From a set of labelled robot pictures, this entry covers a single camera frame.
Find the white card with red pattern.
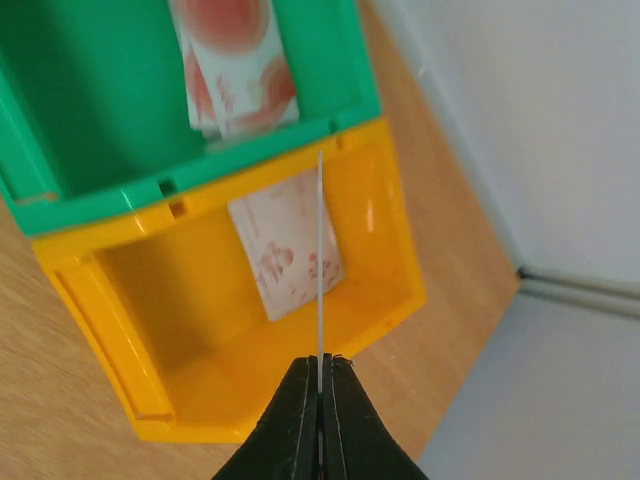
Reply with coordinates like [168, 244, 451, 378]
[315, 151, 325, 391]

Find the yellow plastic bin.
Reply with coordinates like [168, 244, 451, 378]
[32, 118, 426, 443]

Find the red patterned card stack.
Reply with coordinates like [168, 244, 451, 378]
[169, 0, 300, 140]

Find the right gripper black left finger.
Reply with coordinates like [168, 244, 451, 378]
[214, 356, 319, 480]

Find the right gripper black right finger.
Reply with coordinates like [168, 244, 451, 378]
[319, 354, 426, 479]

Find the green plastic bin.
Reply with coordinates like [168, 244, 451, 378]
[1, 1, 381, 237]

